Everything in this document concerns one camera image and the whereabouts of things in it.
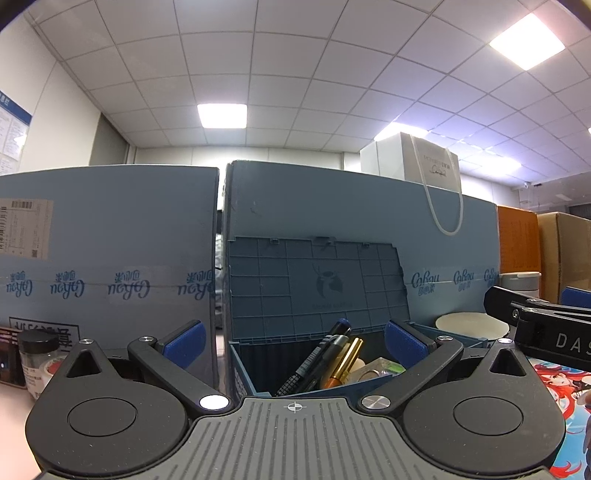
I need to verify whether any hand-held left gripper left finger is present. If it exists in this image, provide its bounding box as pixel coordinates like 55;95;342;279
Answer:
58;320;232;412

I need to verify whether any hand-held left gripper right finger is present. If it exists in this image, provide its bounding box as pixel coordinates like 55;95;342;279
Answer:
360;318;536;411

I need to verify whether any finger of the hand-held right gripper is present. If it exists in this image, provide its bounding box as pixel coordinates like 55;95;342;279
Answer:
561;286;591;308
484;286;591;322

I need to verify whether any black pen with grey label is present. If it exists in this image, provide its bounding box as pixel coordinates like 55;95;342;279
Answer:
302;335;352;393

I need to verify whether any black marker with blue cap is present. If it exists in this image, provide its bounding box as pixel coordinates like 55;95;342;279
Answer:
276;318;352;398

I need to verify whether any dark blue container-style storage box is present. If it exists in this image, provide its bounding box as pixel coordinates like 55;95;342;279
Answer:
228;235;490;400

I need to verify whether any white and grey thermos bottle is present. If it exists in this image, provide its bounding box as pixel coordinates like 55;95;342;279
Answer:
498;271;542;301

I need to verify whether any white round lid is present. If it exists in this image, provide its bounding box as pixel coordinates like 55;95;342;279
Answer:
435;312;512;343

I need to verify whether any brown cardboard box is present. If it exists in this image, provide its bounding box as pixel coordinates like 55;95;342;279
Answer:
537;211;591;301

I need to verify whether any colourful printed mat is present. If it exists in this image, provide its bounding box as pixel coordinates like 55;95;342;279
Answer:
522;355;591;480

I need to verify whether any orange cardboard box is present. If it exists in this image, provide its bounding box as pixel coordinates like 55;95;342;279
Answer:
496;205;541;275

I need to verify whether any blue printed cardboard box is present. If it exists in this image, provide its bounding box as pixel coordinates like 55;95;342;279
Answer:
224;160;502;334
0;166;221;385

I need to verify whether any clear jar with black lid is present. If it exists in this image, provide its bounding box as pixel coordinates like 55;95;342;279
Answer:
17;330;63;400

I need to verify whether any white paper bag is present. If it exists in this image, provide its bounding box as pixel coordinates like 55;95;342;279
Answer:
360;132;464;235

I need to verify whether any small black box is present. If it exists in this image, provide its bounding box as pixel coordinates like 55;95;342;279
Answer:
0;325;28;388

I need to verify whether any wall poster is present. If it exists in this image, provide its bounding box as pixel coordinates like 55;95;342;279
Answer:
0;90;34;176

